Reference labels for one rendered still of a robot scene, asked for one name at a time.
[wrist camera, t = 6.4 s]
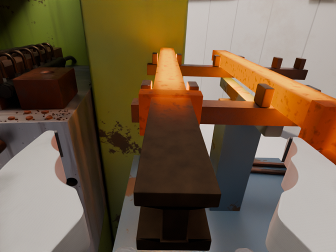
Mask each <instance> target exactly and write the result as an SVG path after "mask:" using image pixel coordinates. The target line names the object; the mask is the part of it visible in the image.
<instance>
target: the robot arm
mask: <svg viewBox="0 0 336 252"><path fill-rule="evenodd" d="M61 157H64V156H63V152H62V148H61V143H60V139H59V135H58V132H57V130H54V131H52V130H48V131H45V132H44V133H43V134H41V135H40V136H39V137H38V138H36V139H35V140H34V141H33V142H31V143H30V144H29V145H28V146H26V147H25V148H24V149H23V150H22V151H20V152H19V153H18V154H17V155H15V156H14V157H13V158H12V159H11V160H10V161H9V162H8V163H7V164H6V165H5V166H4V167H3V168H2V169H1V170H0V252H87V250H88V249H89V247H90V242H91V241H90V236H89V232H88V227H87V223H86V218H85V214H84V209H83V206H82V204H81V201H80V198H79V196H78V193H77V191H76V189H75V188H73V187H71V186H68V185H66V182H67V180H66V176H65V172H64V168H63V164H62V160H61ZM281 162H283V163H284V165H285V167H286V168H287V170H286V172H285V175H284V178H283V180H282V183H281V187H282V189H283V190H284V192H283V193H282V194H281V196H280V199H279V201H278V204H277V206H276V209H275V211H274V214H273V216H272V219H271V221H270V224H269V228H268V232H267V236H266V241H265V245H266V248H267V250H268V252H336V165H335V164H334V163H332V162H331V161H330V160H329V159H327V158H326V157H325V156H323V155H322V154H321V153H320V152H318V151H317V150H316V149H314V148H313V147H312V146H311V145H309V144H308V143H307V142H305V141H304V140H303V139H301V138H299V137H291V136H290V137H289V138H288V139H287V142H286V145H285V148H284V152H283V156H282V160H281Z"/></svg>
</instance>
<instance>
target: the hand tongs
mask: <svg viewBox="0 0 336 252"><path fill-rule="evenodd" d="M253 166H265V167H279V168H286V166H285V165H284V163H280V162H265V161H253ZM251 173H260V174H274V175H285V173H286V170H279V169H265V168H251Z"/></svg>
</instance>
